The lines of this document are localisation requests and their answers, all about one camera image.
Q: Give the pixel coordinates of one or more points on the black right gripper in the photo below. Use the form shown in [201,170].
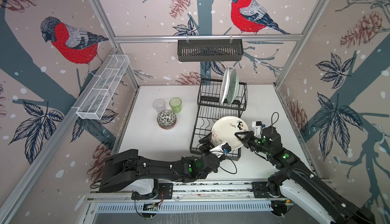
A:
[246,139]

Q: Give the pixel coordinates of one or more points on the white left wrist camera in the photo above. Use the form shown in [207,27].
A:
[222,149]

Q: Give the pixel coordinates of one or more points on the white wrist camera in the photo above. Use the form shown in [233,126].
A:
[222,149]
[257,128]

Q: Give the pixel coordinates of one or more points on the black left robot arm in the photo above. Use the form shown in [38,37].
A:
[127,167]

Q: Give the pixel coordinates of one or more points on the green glass tumbler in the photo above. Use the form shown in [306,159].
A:
[176,105]

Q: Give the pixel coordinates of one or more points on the black wire dish rack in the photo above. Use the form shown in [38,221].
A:
[210,110]

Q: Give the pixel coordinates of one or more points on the white mesh wall shelf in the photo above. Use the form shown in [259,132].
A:
[97,100]

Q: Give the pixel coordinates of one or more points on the white patterned plate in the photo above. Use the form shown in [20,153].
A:
[224,86]

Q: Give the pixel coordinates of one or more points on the pale green plate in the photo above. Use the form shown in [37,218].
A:
[233,87]

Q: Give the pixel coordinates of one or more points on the horizontal aluminium frame bar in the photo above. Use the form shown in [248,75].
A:
[245,38]

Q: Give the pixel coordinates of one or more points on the pink floral bowl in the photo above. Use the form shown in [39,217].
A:
[166,118]

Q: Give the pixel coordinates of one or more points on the cream plate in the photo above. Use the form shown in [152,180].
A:
[224,131]

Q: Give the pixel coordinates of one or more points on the clear plastic cup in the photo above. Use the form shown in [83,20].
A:
[159,105]

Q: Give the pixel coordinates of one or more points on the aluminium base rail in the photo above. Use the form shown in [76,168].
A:
[189,198]

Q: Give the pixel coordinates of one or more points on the black hanging wall basket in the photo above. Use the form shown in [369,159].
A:
[210,50]

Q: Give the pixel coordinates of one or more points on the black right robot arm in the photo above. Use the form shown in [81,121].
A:
[298,183]

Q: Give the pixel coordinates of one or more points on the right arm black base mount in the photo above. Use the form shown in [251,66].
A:
[263,190]

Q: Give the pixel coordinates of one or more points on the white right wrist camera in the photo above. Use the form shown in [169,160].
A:
[257,128]

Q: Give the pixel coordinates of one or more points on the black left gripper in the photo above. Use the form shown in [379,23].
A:
[207,147]

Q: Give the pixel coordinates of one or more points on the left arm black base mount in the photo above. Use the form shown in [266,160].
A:
[159,191]

